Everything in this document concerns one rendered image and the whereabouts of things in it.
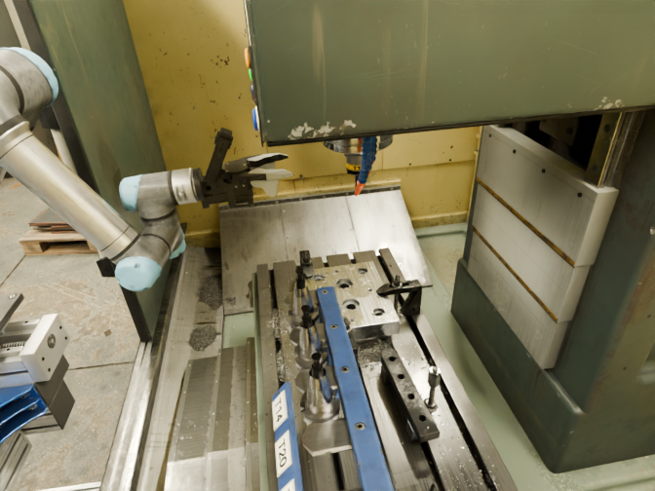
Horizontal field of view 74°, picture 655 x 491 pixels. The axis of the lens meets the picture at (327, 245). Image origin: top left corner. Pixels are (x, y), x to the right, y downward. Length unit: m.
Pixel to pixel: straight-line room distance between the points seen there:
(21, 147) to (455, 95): 0.70
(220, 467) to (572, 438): 0.89
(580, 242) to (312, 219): 1.30
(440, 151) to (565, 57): 1.54
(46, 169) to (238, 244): 1.23
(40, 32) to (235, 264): 1.14
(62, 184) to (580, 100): 0.85
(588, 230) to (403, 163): 1.29
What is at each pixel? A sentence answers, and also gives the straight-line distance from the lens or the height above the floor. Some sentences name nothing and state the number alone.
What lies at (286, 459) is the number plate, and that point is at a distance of 1.02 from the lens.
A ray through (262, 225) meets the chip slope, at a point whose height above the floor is 0.80.
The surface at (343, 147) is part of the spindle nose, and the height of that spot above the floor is 1.49.
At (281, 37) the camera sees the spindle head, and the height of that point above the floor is 1.74.
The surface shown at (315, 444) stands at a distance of 0.71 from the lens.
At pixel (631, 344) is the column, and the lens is 1.16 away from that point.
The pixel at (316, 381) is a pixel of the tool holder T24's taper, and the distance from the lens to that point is 0.68.
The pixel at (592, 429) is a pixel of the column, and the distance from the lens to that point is 1.36.
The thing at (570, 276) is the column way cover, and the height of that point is 1.21.
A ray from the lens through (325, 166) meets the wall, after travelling 2.09.
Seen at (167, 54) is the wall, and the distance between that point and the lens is 1.96.
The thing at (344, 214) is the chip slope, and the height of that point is 0.81.
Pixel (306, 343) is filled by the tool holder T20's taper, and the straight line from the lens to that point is 0.77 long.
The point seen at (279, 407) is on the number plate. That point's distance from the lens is 1.10.
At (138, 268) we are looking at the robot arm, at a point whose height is 1.34.
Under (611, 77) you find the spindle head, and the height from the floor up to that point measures 1.65.
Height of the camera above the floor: 1.81
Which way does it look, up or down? 33 degrees down
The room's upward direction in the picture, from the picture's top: 3 degrees counter-clockwise
